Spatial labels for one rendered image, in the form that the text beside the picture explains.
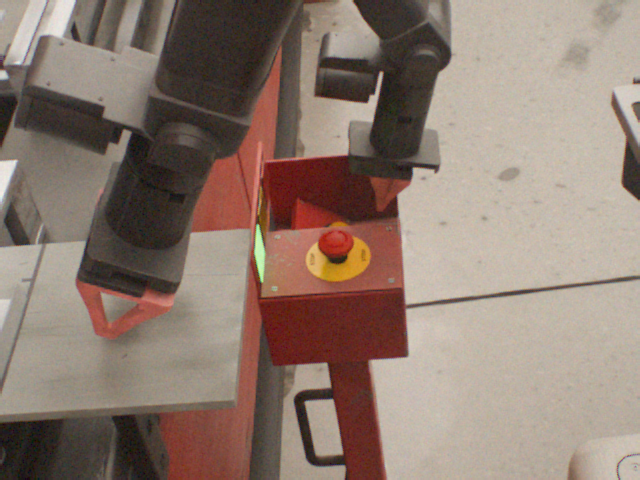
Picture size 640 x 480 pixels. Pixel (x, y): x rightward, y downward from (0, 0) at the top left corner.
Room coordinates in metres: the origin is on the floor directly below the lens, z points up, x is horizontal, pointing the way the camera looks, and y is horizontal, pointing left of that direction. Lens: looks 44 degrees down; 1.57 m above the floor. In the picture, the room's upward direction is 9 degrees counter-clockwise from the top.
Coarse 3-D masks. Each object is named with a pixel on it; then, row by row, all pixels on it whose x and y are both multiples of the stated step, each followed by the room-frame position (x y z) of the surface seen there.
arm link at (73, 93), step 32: (32, 64) 0.52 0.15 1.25; (64, 64) 0.52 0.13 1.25; (96, 64) 0.52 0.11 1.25; (128, 64) 0.53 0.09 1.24; (32, 96) 0.52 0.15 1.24; (64, 96) 0.51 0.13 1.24; (96, 96) 0.51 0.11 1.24; (128, 96) 0.51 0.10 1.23; (32, 128) 0.52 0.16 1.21; (64, 128) 0.51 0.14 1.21; (96, 128) 0.51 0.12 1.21; (128, 128) 0.49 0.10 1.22; (160, 128) 0.47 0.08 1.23; (192, 128) 0.45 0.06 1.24; (160, 160) 0.46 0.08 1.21; (192, 160) 0.45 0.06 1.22
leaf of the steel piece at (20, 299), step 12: (0, 300) 0.59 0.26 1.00; (12, 300) 0.57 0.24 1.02; (24, 300) 0.58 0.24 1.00; (0, 312) 0.58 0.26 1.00; (12, 312) 0.56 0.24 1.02; (0, 324) 0.56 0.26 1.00; (12, 324) 0.55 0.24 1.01; (0, 336) 0.53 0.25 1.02; (12, 336) 0.55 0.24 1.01; (0, 348) 0.52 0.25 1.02; (0, 360) 0.52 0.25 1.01; (0, 372) 0.51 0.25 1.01
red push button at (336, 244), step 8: (328, 232) 0.82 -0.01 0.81; (336, 232) 0.81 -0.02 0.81; (344, 232) 0.81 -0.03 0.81; (320, 240) 0.81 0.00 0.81; (328, 240) 0.80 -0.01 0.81; (336, 240) 0.80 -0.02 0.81; (344, 240) 0.80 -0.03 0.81; (352, 240) 0.80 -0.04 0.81; (320, 248) 0.80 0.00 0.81; (328, 248) 0.79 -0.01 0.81; (336, 248) 0.79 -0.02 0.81; (344, 248) 0.79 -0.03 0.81; (328, 256) 0.79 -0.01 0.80; (336, 256) 0.78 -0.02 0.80; (344, 256) 0.79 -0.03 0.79
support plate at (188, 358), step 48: (192, 240) 0.63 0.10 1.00; (240, 240) 0.62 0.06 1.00; (0, 288) 0.61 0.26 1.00; (48, 288) 0.60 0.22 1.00; (192, 288) 0.57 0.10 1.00; (240, 288) 0.56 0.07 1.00; (48, 336) 0.55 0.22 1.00; (96, 336) 0.54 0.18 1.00; (144, 336) 0.53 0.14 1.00; (192, 336) 0.52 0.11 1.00; (240, 336) 0.51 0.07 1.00; (48, 384) 0.50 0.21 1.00; (96, 384) 0.49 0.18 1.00; (144, 384) 0.48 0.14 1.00; (192, 384) 0.47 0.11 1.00
